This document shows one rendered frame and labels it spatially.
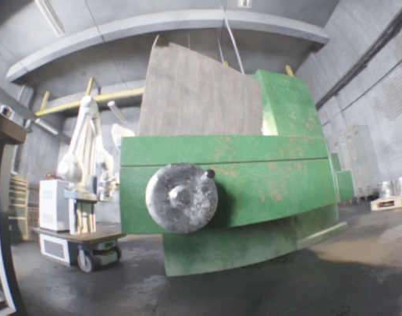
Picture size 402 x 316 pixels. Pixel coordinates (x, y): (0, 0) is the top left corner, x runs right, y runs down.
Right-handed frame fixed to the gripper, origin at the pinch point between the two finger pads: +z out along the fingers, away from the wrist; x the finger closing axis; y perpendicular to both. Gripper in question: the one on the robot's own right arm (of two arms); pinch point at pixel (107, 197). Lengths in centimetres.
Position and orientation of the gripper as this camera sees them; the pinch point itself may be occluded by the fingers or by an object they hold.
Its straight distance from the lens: 162.8
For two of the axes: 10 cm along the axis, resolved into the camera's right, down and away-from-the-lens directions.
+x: -1.2, -2.5, -9.6
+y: -9.9, 1.1, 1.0
